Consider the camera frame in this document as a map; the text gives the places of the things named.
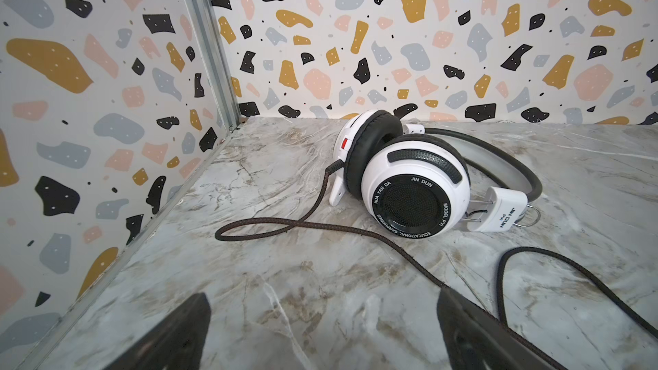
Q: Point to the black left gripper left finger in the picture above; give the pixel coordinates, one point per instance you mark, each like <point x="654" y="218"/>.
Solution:
<point x="177" y="342"/>

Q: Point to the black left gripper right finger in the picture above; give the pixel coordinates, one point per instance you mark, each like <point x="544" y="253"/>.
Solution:
<point x="474" y="339"/>

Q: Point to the white black headphones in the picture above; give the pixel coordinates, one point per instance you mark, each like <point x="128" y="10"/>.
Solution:
<point x="418" y="182"/>

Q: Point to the left aluminium corner post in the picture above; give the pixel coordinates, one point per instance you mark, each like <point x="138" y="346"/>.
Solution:
<point x="206" y="28"/>

